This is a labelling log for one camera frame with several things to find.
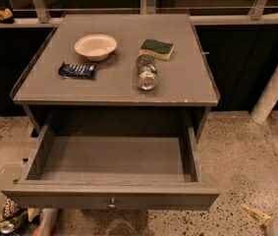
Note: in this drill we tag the green crushed can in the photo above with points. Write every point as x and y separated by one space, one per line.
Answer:
11 225

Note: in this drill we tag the green yellow sponge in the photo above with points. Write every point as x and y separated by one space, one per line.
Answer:
157 49

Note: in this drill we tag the metal railing frame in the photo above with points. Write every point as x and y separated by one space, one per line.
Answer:
40 10

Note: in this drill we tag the grey wooden cabinet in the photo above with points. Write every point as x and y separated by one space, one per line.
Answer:
183 80

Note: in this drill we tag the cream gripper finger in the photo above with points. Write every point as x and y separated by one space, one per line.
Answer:
261 218

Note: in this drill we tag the white orange bottle in bin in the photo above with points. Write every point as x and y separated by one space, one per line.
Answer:
45 228

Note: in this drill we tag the metal drawer knob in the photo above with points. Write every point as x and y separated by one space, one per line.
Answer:
112 204

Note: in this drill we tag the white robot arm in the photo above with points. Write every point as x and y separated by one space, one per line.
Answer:
259 114

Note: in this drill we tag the grey top drawer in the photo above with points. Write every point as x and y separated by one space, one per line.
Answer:
143 158

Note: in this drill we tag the brown snack bag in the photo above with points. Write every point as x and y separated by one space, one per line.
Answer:
10 210

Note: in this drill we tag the blue snack bar wrapper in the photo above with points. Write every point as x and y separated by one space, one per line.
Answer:
86 71

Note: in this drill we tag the yellow black object on ledge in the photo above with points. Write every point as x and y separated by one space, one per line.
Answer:
6 16

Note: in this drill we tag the clear plastic bin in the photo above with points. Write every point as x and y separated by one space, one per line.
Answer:
9 174

